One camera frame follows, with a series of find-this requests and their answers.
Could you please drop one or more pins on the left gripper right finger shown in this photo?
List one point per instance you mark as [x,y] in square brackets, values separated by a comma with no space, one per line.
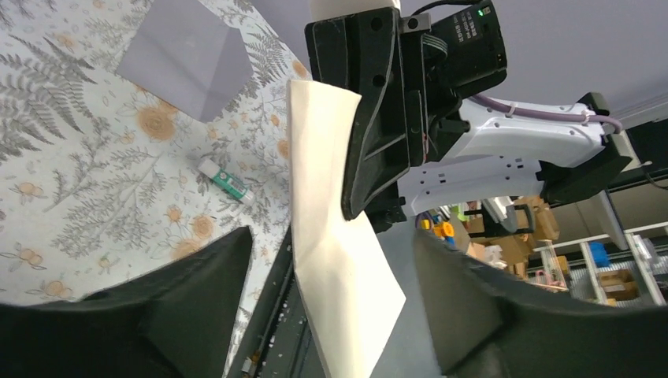
[485,322]

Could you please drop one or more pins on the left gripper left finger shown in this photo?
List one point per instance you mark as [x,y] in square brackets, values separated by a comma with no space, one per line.
[176,321]

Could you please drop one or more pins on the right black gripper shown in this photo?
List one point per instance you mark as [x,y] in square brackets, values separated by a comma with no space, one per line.
[444,63]

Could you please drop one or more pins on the beige lined letter paper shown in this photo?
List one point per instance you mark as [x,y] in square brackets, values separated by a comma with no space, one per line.
[351,297]

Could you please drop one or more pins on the grey lavender envelope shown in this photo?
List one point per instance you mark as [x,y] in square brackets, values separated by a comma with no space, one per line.
[189,57]

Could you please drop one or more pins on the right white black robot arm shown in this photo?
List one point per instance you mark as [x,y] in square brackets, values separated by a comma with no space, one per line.
[562,154]

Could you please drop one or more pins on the green white glue stick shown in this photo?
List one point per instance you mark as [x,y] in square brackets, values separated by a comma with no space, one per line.
[226,181]

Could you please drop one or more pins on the floral patterned table mat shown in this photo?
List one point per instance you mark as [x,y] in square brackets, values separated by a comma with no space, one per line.
[99,177]

